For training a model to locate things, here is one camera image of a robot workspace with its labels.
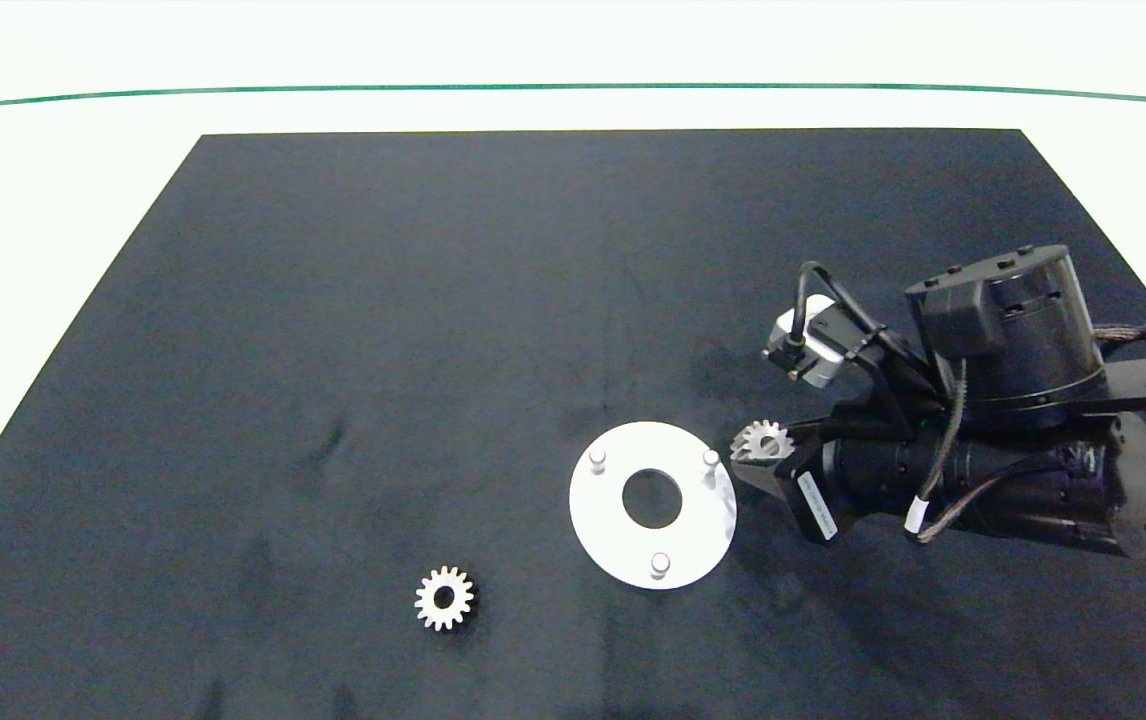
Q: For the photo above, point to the small steel planetary gear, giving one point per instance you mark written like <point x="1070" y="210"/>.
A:
<point x="751" y="437"/>
<point x="459" y="611"/>

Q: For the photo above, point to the round white plate with pins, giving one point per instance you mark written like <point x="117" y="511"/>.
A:
<point x="601" y="520"/>

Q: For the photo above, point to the dark rectangular work mat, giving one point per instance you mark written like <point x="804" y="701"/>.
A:
<point x="433" y="300"/>

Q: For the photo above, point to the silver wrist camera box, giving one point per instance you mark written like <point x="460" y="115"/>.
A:
<point x="823" y="350"/>

